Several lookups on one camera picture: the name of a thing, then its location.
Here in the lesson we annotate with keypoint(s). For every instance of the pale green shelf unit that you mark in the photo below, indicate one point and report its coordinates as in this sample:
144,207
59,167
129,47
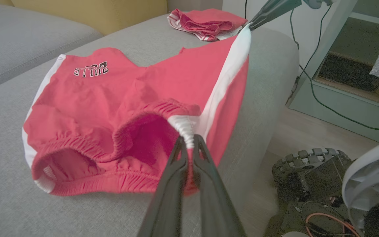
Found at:
341,102

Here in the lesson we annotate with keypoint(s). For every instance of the red and white shirt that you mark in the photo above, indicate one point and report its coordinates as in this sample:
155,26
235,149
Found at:
209,19

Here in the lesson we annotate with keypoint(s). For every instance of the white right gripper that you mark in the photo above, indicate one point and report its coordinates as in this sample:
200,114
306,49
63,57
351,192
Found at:
317,2

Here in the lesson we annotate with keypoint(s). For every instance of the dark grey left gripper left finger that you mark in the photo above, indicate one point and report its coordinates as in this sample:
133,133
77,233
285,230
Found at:
166,210

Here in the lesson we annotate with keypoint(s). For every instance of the red shorts with white stripes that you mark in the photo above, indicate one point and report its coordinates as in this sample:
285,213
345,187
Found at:
94,98

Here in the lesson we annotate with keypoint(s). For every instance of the grey sofa back cushion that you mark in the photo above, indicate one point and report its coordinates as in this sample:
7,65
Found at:
192,4
18,39

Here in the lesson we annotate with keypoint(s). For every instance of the black robot wheeled base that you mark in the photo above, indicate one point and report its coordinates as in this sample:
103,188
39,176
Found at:
311,191

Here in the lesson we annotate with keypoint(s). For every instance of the white robot torso shell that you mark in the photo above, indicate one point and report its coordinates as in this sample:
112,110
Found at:
364,177

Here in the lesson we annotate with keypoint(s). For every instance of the grey roller omni wheel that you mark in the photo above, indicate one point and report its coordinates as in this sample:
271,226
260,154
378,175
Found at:
308,154

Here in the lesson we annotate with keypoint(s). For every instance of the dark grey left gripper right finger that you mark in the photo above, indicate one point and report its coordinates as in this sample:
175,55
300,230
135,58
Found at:
215,214

